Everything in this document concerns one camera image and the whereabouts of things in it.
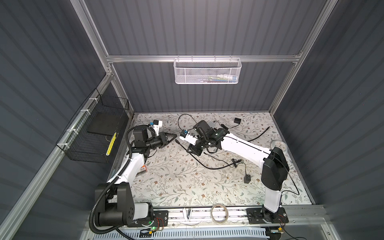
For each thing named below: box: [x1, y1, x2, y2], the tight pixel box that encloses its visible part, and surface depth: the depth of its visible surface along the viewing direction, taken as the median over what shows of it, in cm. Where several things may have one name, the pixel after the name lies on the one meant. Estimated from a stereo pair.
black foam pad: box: [87, 111, 124, 136], surface depth 77 cm
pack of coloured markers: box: [140, 164, 148, 172], surface depth 91 cm
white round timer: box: [271, 140, 288, 154], surface depth 101 cm
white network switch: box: [207, 120, 217, 129], surface depth 114 cm
